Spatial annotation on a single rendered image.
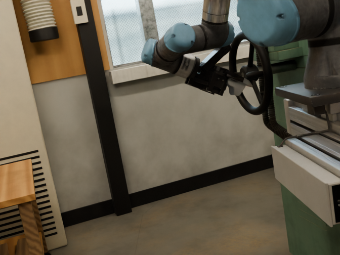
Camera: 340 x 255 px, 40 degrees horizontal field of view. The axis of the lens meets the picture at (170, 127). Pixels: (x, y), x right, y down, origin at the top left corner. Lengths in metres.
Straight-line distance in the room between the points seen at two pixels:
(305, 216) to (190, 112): 1.31
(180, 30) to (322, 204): 0.68
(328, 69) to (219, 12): 0.43
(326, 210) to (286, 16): 0.35
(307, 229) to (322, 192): 1.19
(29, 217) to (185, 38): 0.88
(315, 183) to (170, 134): 2.22
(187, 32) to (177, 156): 1.77
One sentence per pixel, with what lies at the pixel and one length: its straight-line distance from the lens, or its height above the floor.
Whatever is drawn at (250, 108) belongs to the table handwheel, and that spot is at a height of 0.69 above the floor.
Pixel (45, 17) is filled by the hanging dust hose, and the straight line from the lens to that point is 2.56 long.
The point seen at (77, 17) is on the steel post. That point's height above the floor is 1.17.
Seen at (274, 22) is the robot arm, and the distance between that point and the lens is 0.88.
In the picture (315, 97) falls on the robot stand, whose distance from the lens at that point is 0.92.
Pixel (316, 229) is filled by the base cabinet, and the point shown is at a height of 0.19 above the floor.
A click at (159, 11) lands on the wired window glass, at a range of 2.97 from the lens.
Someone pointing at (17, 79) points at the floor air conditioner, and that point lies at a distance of 2.43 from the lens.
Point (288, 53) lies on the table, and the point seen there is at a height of 0.86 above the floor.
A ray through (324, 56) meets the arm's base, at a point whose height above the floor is 0.88.
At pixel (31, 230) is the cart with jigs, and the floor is 0.39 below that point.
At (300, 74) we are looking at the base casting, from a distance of 1.69.
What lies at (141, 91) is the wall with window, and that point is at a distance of 2.84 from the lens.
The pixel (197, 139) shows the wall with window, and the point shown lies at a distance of 3.00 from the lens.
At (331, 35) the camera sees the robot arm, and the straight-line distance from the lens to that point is 1.00.
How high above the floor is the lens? 0.97
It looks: 10 degrees down
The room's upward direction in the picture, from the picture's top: 10 degrees counter-clockwise
